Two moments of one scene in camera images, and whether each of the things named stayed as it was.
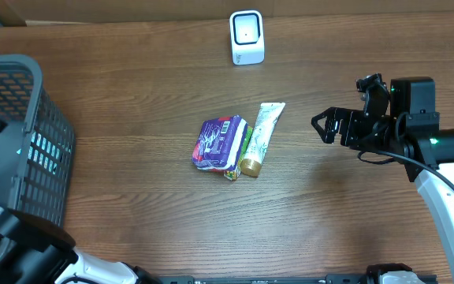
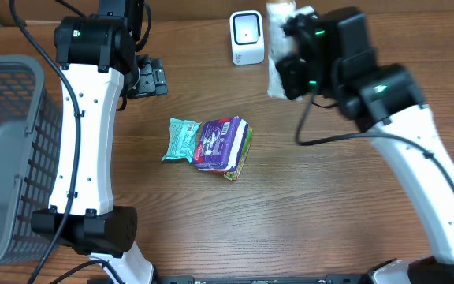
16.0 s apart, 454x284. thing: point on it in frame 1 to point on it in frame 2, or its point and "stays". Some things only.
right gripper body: x=366 y=132 to x=299 y=77
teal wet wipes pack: x=45 y=152 to x=181 y=139
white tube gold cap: x=266 y=116 to x=278 y=44
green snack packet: x=234 y=173 stays
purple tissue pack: x=220 y=143 stays
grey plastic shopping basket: x=11 y=86 stays
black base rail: x=325 y=279 stays
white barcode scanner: x=247 y=35 stays
